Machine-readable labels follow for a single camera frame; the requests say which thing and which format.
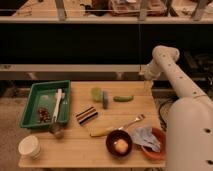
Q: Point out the brown nuts pile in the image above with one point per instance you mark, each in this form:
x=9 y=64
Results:
x=43 y=115

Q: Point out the dark brown bowl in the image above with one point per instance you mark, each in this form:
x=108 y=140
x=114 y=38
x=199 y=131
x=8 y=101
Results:
x=113 y=137

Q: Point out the white paper cup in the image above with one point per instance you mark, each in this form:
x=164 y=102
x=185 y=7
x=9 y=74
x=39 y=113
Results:
x=29 y=147

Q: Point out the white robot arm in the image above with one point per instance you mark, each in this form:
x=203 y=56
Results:
x=189 y=135

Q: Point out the grey green sponge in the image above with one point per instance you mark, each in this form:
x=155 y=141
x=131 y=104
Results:
x=105 y=100

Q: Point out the green pickle toy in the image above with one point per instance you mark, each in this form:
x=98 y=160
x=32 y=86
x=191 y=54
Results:
x=123 y=99

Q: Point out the striped block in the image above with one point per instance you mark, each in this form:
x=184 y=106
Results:
x=86 y=115

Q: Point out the white toothbrush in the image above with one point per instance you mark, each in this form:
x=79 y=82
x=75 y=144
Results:
x=56 y=109

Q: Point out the light cutting board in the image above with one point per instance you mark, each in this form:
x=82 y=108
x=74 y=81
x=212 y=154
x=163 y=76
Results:
x=117 y=120

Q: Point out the light green plastic cup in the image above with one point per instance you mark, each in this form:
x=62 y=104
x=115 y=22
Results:
x=96 y=94

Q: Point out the clear glass cup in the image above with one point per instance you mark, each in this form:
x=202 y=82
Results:
x=57 y=130

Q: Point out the orange bowl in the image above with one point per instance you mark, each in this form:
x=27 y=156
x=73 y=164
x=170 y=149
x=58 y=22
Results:
x=149 y=153

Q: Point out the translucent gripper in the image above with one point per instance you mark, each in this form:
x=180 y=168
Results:
x=147 y=86

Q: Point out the yellow ball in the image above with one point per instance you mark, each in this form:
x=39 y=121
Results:
x=121 y=146

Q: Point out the grey blue cloth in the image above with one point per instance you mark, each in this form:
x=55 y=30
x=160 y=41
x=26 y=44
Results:
x=143 y=136

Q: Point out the green plastic tray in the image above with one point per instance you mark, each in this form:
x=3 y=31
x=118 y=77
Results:
x=44 y=95

